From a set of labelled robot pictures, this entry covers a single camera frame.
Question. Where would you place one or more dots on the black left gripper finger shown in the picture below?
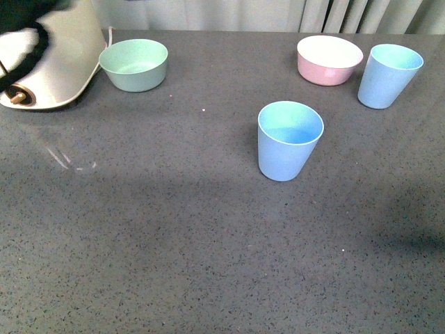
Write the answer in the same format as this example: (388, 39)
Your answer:
(25, 15)

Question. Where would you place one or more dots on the blue cup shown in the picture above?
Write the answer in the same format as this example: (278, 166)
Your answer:
(287, 134)
(388, 71)

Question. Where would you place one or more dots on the cream white toaster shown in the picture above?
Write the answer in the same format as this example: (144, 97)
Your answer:
(68, 64)

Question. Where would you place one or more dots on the green bowl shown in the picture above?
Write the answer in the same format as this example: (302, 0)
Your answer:
(135, 65)

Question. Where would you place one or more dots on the pink bowl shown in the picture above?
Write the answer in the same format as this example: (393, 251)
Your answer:
(327, 60)

